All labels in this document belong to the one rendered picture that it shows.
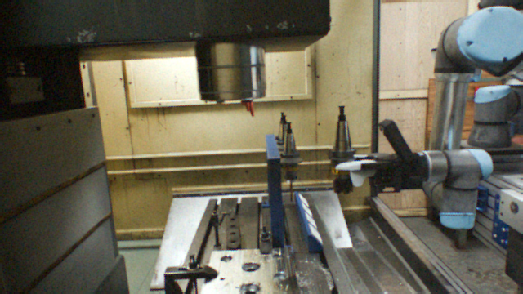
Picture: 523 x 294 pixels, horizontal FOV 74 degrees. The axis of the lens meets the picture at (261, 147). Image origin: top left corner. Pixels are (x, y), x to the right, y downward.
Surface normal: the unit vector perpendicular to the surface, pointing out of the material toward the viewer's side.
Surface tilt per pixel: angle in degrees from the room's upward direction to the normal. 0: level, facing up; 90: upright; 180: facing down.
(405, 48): 90
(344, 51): 90
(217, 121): 90
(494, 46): 86
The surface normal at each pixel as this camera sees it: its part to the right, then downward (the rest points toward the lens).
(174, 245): -0.05, -0.84
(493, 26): -0.23, 0.14
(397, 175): 0.00, 0.19
